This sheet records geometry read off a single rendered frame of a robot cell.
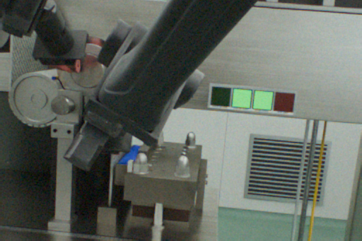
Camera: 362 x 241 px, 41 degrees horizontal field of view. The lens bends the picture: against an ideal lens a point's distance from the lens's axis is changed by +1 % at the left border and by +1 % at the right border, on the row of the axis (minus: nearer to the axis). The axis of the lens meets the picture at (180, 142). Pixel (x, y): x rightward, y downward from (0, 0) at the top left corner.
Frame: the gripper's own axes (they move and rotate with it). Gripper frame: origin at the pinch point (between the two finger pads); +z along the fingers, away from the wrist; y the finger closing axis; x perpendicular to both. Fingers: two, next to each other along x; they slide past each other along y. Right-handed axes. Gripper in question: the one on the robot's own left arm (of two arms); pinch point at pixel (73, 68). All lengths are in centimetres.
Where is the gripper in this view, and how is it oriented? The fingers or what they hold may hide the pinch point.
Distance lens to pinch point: 106.4
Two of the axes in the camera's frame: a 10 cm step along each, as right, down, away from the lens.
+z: 1.0, 3.9, 9.2
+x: 0.8, -9.2, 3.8
